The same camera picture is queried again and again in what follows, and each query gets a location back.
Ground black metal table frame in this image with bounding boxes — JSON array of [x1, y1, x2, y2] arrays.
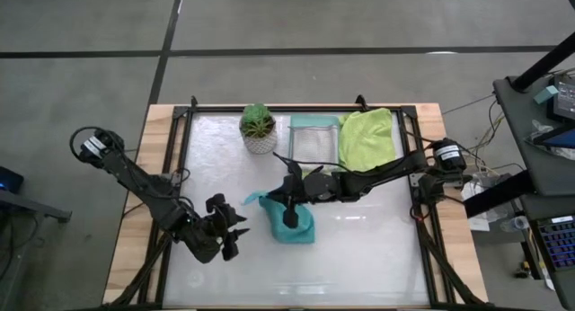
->
[[107, 93, 487, 311]]

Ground dark tablet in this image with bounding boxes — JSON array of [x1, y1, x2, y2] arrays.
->
[[532, 123, 575, 150]]

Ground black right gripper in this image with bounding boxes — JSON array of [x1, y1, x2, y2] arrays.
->
[[267, 171, 344, 205]]

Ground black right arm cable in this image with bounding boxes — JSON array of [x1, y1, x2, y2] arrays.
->
[[271, 151, 360, 173]]

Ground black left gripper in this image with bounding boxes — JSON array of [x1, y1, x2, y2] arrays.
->
[[179, 206, 251, 264]]

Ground grey cart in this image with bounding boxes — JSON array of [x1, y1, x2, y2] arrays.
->
[[491, 75, 575, 198]]

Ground lime green microfiber towel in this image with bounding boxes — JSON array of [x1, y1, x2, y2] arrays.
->
[[337, 107, 398, 173]]

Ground teal microfiber towel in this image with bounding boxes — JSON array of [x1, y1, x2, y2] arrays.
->
[[243, 190, 316, 245]]

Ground small teal box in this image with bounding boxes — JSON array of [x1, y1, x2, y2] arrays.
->
[[533, 84, 560, 105]]

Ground black electronic device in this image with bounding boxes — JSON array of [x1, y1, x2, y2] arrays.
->
[[546, 73, 575, 122]]

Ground succulent in triangle-patterned pot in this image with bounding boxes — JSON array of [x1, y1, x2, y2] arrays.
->
[[239, 102, 279, 156]]

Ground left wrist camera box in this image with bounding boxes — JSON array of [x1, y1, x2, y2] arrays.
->
[[205, 192, 226, 214]]

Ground clear plastic bottle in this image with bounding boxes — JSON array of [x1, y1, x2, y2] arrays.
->
[[500, 215, 532, 234]]

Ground black stand bar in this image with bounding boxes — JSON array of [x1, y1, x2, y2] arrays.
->
[[462, 169, 535, 218]]

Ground black device with blue light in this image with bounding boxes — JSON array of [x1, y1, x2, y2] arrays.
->
[[0, 164, 25, 195]]

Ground black keyboard with teal keys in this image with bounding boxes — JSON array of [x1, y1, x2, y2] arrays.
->
[[535, 215, 575, 272]]

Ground translucent teal plastic tray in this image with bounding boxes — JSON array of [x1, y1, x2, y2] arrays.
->
[[289, 114, 341, 168]]

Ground black pole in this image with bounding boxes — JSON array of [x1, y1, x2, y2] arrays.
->
[[511, 31, 575, 93]]

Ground white papers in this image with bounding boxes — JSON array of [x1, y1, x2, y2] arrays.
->
[[460, 180, 491, 233]]

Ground clear plastic bag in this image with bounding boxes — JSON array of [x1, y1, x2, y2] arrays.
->
[[528, 119, 575, 162]]

